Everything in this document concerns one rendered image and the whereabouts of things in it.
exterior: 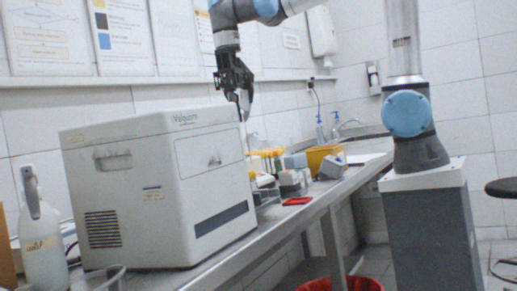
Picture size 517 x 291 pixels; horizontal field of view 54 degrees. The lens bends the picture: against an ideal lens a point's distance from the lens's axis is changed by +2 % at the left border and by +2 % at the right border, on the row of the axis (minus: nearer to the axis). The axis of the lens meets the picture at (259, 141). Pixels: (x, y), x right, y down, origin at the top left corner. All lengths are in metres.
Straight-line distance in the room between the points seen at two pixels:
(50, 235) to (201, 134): 0.33
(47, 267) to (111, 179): 0.19
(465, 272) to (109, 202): 0.91
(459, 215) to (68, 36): 1.24
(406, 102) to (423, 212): 0.31
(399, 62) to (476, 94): 2.53
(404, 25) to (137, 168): 0.72
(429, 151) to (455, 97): 2.40
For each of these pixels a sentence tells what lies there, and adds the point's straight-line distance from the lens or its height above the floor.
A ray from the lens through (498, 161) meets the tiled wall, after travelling 3.85.
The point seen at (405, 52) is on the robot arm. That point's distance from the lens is 1.29.
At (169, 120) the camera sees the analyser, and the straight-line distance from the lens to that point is 0.93.
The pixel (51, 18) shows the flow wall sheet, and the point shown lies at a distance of 1.67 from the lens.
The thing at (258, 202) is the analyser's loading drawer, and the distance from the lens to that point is 1.24.
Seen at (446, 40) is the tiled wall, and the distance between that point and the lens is 3.83.
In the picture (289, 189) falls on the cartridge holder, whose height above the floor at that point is 0.90.
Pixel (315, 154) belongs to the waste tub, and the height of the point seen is 0.96.
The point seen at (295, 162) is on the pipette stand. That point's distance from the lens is 1.73.
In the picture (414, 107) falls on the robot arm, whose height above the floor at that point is 1.09.
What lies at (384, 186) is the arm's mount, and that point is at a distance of 1.39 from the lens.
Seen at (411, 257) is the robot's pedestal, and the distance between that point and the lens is 1.45.
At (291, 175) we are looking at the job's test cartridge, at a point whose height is 0.94.
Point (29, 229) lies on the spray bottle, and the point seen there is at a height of 1.00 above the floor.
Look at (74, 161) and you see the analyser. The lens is 1.08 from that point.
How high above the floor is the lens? 1.13
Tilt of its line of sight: 3 degrees down
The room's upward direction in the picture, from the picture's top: 10 degrees counter-clockwise
